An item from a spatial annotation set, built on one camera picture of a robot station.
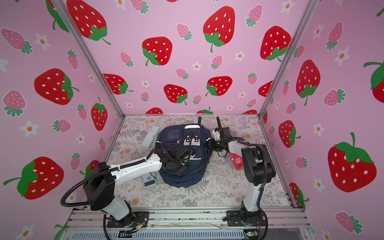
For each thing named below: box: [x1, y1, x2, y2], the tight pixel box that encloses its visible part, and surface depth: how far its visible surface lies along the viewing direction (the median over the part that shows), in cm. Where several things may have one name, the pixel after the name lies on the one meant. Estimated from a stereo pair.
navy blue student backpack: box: [155, 116, 212, 188], surface depth 97 cm
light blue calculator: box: [142, 171, 158, 190], surface depth 87 cm
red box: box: [228, 152, 244, 170], surface depth 97 cm
